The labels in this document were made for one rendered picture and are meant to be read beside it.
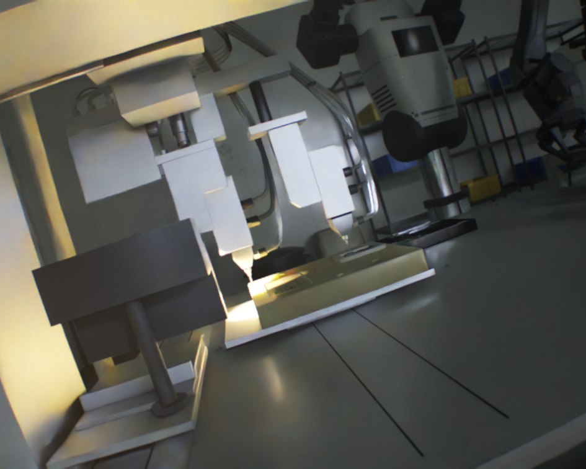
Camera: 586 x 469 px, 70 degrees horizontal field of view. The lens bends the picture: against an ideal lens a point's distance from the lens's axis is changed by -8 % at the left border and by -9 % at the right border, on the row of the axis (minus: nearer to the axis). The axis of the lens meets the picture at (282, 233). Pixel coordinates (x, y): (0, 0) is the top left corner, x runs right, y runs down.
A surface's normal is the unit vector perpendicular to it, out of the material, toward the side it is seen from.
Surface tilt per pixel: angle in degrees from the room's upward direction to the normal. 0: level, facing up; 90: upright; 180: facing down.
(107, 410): 0
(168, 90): 90
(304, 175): 90
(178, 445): 0
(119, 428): 0
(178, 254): 90
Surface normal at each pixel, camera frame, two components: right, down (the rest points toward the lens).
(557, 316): -0.31, -0.95
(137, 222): 0.11, 0.03
